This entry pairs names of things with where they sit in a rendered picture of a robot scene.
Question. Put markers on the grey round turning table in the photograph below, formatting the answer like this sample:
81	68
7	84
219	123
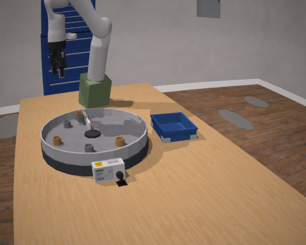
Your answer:
101	126

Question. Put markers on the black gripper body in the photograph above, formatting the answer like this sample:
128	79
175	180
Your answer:
57	47

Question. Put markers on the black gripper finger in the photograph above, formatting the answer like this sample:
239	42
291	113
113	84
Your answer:
61	63
53	64

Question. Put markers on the grey metal bushing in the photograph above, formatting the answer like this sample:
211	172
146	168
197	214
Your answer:
67	123
80	118
89	147

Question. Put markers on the blue crate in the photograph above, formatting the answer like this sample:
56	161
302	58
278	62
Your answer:
173	127

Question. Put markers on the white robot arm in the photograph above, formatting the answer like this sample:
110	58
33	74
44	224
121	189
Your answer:
100	28

